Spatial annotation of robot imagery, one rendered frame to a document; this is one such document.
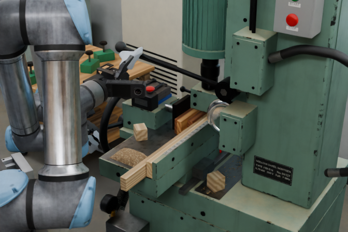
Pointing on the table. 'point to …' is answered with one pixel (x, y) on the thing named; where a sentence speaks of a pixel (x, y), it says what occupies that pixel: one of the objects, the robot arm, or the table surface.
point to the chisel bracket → (201, 98)
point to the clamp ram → (178, 107)
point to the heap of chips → (129, 156)
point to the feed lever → (221, 91)
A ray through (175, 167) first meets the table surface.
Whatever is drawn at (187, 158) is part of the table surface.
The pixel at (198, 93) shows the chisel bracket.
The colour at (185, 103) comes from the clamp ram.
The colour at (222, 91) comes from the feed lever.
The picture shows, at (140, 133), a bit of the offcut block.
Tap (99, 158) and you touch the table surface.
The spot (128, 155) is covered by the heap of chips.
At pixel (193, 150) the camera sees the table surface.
